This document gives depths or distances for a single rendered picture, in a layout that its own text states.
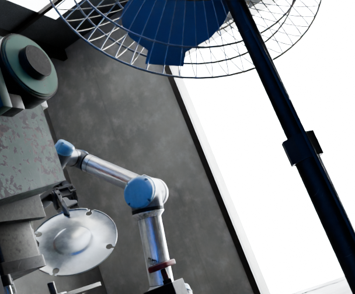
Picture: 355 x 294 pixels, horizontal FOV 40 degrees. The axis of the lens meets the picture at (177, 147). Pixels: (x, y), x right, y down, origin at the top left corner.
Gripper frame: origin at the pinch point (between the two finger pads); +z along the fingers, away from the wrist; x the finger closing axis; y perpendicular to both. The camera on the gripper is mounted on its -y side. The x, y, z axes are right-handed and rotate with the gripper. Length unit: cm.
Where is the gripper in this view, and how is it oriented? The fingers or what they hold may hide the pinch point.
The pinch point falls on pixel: (66, 214)
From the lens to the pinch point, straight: 175.7
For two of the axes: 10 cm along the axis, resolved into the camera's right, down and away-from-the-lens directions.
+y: 8.7, -2.2, 4.4
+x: 0.0, 8.9, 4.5
